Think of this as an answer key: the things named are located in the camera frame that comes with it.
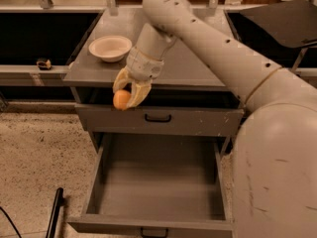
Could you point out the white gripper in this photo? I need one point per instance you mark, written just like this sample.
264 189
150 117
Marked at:
144 66

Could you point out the black bar on floor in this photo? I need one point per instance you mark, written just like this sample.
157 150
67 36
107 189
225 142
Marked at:
58 202

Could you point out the grey wooden drawer cabinet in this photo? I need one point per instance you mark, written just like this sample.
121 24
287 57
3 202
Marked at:
184 82

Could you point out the open grey middle drawer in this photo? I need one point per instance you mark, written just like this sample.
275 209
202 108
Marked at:
156 186

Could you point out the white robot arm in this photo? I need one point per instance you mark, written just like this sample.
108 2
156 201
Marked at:
275 152

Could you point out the closed grey top drawer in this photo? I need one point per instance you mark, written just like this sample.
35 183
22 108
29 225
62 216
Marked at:
160 120

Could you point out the small dark object on ledge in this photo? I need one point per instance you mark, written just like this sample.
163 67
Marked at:
44 64

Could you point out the orange fruit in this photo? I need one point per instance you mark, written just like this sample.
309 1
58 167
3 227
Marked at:
121 99

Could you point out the white paper bowl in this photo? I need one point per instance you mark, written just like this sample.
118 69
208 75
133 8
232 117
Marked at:
110 48

